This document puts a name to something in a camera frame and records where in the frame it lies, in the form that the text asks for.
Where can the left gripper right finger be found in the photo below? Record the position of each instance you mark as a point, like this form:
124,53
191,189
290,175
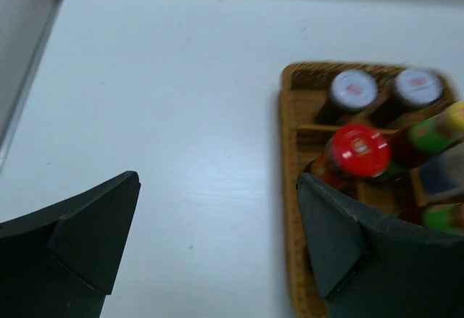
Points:
367,263

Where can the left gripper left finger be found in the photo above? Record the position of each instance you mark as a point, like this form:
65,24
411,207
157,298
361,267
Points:
62,260

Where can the yellow cap sauce bottle front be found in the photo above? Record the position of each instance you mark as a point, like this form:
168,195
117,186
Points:
445,218

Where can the yellow cap sauce bottle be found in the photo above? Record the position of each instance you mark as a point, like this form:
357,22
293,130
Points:
413,146
445,218

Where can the red lid sauce jar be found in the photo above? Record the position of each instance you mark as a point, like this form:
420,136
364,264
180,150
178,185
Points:
355,152

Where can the silver top white can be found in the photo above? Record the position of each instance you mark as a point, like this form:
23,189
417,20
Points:
442,176

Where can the purple lid dark jar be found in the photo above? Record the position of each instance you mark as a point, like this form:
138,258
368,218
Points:
350,92
412,90

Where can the purple lid dark jar front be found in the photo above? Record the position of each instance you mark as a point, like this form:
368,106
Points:
412,90

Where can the wicker divided basket tray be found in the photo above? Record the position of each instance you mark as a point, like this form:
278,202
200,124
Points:
304,90

